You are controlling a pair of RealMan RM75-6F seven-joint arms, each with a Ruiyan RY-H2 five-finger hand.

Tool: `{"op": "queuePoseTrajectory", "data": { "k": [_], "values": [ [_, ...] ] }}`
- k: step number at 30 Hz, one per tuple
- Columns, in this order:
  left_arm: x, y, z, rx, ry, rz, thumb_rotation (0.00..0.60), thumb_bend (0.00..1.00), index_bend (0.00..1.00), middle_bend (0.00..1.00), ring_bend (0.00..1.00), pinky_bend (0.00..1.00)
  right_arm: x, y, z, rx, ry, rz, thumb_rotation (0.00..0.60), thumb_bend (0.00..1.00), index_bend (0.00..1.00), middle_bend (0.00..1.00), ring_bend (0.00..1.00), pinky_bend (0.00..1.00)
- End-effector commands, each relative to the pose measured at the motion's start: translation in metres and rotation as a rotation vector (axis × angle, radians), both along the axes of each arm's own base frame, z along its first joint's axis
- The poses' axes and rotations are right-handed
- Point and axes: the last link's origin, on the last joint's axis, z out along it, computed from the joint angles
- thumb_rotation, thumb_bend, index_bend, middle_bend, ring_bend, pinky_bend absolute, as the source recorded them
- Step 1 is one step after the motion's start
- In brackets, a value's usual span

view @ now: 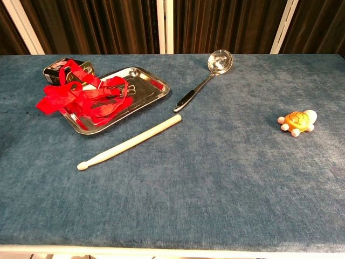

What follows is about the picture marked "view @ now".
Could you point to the orange toy turtle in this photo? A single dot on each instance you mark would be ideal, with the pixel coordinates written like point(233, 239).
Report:
point(296, 120)

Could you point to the stainless steel rectangular tray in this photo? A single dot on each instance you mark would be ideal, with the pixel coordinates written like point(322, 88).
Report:
point(145, 86)

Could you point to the stainless steel soup ladle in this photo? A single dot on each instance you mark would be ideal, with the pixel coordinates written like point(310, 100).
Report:
point(219, 62)

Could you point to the white slotted upright post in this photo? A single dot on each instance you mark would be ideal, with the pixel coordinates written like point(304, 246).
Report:
point(165, 25)
point(24, 25)
point(284, 25)

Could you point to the black rectangular tin can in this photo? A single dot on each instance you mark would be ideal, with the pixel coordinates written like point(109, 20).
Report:
point(55, 73)

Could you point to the dark brown curtain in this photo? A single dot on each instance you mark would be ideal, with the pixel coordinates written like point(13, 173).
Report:
point(94, 24)

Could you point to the blue fabric tablecloth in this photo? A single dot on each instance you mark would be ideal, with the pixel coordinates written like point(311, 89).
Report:
point(188, 175)

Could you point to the metal binder clip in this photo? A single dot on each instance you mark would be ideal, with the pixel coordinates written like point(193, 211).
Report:
point(128, 90)

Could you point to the cream wooden drumstick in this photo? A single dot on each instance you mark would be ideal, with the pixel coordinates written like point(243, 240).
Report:
point(129, 143)

